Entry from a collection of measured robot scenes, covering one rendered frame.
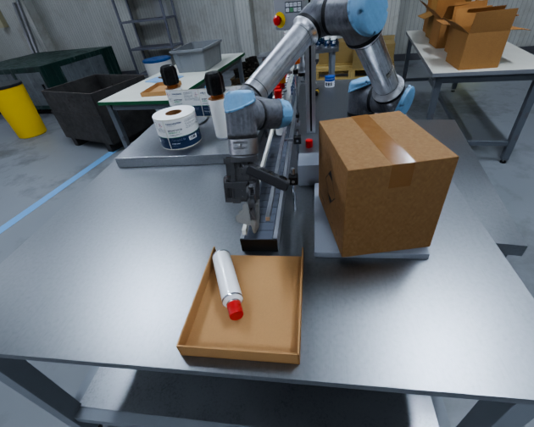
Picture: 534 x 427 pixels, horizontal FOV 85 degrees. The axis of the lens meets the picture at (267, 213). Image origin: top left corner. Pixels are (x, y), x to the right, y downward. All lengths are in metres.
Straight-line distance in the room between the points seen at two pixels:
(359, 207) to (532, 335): 0.43
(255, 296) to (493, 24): 2.58
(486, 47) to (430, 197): 2.24
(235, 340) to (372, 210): 0.44
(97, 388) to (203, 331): 0.88
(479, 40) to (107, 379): 3.08
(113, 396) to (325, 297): 1.03
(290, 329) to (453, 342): 0.34
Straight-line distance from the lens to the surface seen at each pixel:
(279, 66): 0.95
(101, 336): 0.86
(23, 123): 5.83
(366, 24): 0.97
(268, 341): 0.70
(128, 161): 1.56
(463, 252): 0.95
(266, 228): 0.87
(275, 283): 0.79
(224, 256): 0.81
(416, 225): 0.83
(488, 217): 1.11
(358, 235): 0.78
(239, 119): 0.72
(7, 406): 2.09
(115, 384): 1.53
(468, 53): 2.90
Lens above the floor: 1.45
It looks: 38 degrees down
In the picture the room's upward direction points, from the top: 8 degrees counter-clockwise
